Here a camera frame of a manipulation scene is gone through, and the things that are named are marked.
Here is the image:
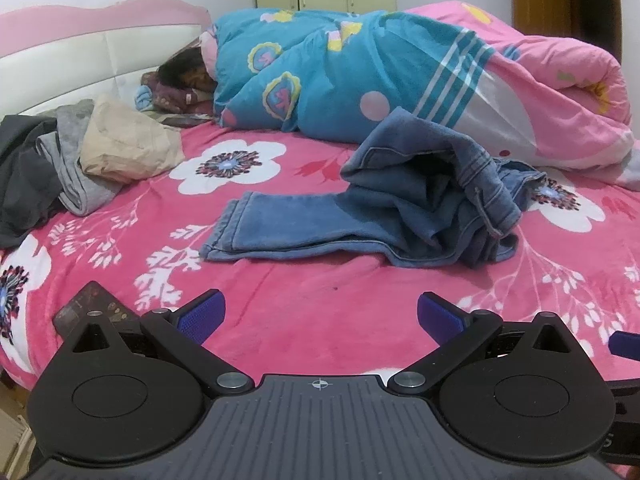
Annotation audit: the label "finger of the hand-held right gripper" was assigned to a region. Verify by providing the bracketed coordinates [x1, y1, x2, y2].
[608, 331, 640, 358]

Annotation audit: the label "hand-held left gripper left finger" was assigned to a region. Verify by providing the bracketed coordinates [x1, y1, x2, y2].
[72, 288, 253, 397]

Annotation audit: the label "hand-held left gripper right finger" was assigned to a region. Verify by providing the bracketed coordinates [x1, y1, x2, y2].
[387, 291, 576, 396]

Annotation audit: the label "blue jeans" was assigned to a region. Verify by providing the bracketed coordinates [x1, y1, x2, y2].
[199, 106, 548, 268]

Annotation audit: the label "pink floral bed blanket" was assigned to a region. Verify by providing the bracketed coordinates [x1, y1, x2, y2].
[0, 120, 640, 391]

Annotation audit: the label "black smartphone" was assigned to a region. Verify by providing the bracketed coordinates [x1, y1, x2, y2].
[53, 281, 143, 336]

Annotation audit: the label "beige pants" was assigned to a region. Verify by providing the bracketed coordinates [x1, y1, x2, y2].
[79, 94, 186, 183]

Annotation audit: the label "smartphone with patterned case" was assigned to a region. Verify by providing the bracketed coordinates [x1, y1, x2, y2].
[162, 114, 216, 128]

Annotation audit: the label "light grey garment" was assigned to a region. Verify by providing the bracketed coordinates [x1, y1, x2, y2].
[35, 99, 123, 217]

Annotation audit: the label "dark grey garment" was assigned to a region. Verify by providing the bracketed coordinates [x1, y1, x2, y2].
[0, 114, 63, 250]

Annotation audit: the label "blue and pink floral quilt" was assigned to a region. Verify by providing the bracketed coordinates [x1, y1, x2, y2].
[200, 2, 640, 186]

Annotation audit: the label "pink and white headboard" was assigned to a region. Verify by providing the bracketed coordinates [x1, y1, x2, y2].
[0, 0, 213, 121]

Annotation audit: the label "wooden door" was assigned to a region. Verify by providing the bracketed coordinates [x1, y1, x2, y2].
[510, 0, 623, 66]

